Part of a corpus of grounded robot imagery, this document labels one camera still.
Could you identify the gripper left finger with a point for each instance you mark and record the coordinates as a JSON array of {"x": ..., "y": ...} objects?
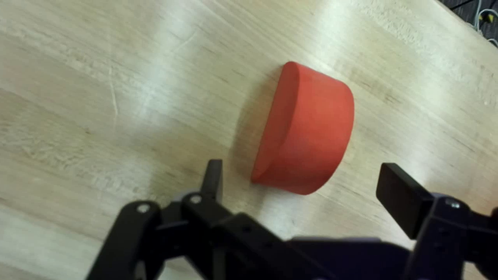
[{"x": 202, "y": 217}]

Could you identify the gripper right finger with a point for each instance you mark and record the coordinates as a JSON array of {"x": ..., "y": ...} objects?
[{"x": 439, "y": 225}]

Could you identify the red half-round block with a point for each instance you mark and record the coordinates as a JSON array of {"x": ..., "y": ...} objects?
[{"x": 307, "y": 128}]

